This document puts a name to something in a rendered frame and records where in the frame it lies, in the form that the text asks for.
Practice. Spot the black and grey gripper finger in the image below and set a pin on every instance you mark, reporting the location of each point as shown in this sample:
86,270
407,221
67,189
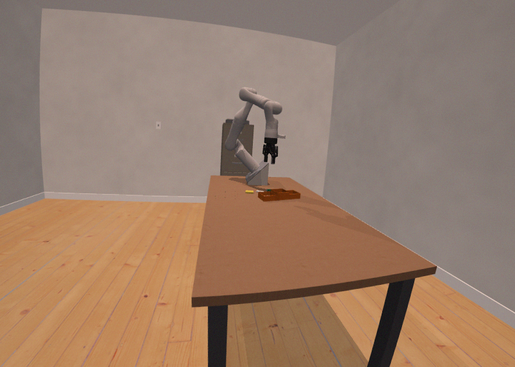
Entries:
274,154
265,153

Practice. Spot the orange three-compartment bin rack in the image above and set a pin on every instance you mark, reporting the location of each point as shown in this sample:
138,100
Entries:
278,194

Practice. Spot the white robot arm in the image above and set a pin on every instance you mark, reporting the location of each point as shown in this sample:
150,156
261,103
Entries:
270,107

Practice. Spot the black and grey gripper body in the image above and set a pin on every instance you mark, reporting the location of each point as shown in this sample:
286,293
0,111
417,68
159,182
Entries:
270,142

